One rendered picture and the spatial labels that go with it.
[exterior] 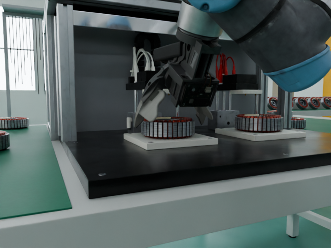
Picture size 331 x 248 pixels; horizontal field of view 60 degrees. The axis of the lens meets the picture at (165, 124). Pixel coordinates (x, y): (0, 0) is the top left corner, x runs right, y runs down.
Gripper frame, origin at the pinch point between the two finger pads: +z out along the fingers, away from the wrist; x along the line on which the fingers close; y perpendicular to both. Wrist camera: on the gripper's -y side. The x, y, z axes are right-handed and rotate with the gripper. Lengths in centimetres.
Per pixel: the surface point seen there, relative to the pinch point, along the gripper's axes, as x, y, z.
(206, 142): 4.7, 7.8, -0.8
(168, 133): -2.0, 4.3, -0.9
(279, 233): 111, -25, 107
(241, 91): 21.2, -6.3, -4.5
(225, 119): 23.1, -10.3, 6.8
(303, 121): 59, -13, 11
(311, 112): 178, -92, 62
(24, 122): -29, -50, 33
